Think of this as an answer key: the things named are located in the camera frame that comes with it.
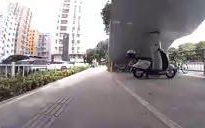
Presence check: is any white car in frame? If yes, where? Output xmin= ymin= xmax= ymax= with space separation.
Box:
xmin=45 ymin=61 xmax=75 ymax=71

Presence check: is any tall white building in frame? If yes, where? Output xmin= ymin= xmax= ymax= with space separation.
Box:
xmin=51 ymin=0 xmax=86 ymax=64

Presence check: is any white motor scooter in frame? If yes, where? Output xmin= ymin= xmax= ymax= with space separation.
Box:
xmin=125 ymin=48 xmax=178 ymax=80

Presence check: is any grey concrete overpass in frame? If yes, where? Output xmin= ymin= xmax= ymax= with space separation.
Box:
xmin=107 ymin=0 xmax=205 ymax=72

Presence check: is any low green hedge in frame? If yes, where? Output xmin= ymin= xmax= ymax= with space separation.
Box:
xmin=0 ymin=65 xmax=90 ymax=102

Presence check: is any bicycle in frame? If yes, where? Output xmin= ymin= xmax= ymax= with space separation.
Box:
xmin=172 ymin=59 xmax=190 ymax=75

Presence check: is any white metal railing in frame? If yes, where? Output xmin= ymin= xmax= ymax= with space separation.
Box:
xmin=0 ymin=62 xmax=50 ymax=84

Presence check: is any row of trees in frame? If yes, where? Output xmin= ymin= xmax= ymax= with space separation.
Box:
xmin=166 ymin=37 xmax=205 ymax=63

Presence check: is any group of tall buildings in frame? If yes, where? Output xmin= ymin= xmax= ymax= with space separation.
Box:
xmin=0 ymin=0 xmax=53 ymax=64

